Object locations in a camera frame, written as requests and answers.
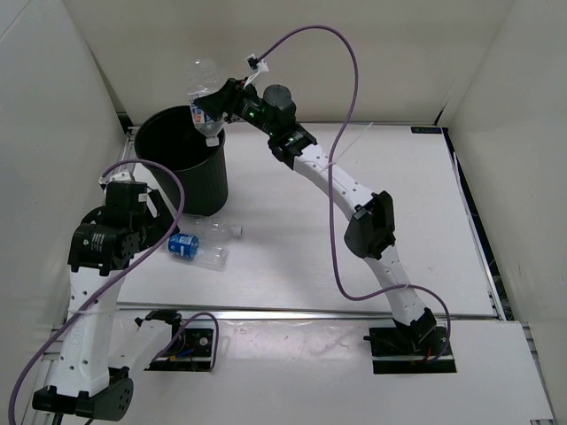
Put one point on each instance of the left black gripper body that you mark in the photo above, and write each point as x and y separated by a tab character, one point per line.
155	227

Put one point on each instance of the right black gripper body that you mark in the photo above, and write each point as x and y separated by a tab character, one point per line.
246	106

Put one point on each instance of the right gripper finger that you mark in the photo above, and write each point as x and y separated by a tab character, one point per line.
230	118
216	104

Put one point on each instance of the white label clear bottle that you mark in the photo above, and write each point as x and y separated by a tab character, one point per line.
202	80

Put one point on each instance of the clear unlabelled plastic bottle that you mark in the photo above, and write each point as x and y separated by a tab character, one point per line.
212	229

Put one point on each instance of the blue label clear bottle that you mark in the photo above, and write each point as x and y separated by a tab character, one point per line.
197	251

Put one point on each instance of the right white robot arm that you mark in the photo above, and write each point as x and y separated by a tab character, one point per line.
370	231

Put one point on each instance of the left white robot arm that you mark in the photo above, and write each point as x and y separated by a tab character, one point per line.
84	382

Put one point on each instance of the black plastic bin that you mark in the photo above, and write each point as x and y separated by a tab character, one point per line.
169	138

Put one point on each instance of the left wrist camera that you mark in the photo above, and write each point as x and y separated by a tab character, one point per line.
121	176

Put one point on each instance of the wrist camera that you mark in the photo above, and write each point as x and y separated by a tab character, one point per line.
121	176
257	66

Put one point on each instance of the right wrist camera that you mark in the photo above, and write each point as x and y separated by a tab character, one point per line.
257	66

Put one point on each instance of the aluminium frame rail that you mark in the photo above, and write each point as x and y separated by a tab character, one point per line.
259	314

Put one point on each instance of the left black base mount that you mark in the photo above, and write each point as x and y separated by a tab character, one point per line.
194	342

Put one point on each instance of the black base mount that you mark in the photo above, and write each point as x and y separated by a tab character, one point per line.
393	354
194	342

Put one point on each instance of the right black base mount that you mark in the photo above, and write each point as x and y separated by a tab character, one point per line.
393	354

